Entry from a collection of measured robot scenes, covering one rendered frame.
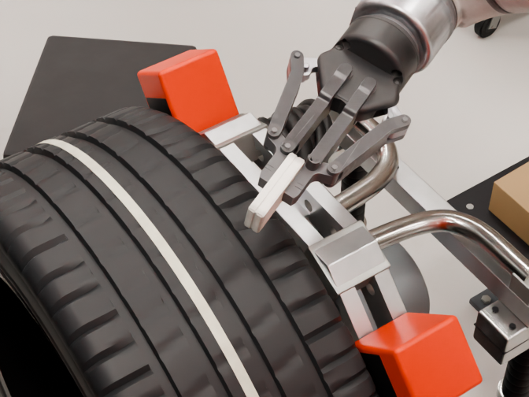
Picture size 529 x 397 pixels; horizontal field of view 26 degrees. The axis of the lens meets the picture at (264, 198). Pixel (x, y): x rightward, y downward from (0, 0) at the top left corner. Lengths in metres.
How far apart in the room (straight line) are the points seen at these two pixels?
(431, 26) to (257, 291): 0.29
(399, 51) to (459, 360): 0.29
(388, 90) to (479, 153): 1.81
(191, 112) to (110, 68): 1.30
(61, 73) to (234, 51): 0.70
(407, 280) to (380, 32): 0.42
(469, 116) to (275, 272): 1.94
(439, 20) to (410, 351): 0.31
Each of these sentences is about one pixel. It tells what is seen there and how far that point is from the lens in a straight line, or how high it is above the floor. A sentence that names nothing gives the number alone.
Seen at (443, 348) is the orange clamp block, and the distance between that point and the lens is 1.06.
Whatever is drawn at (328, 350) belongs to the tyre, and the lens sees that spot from 1.04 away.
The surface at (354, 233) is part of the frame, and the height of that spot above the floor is 1.12.
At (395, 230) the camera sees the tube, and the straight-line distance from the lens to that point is 1.28.
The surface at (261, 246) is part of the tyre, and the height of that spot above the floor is 1.17.
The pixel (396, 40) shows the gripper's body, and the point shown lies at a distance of 1.05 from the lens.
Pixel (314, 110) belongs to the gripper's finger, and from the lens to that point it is 1.02.
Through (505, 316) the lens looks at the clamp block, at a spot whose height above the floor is 0.95.
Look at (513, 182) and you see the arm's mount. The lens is 2.26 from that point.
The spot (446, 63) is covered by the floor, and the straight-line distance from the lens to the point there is 3.10.
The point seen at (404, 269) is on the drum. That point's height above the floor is 0.91.
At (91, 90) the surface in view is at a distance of 2.49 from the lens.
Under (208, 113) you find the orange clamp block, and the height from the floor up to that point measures 1.11.
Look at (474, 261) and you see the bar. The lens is 1.32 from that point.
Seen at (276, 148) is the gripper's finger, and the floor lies 1.27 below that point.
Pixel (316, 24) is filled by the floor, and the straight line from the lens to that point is 3.19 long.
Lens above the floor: 1.96
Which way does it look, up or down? 47 degrees down
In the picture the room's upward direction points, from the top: straight up
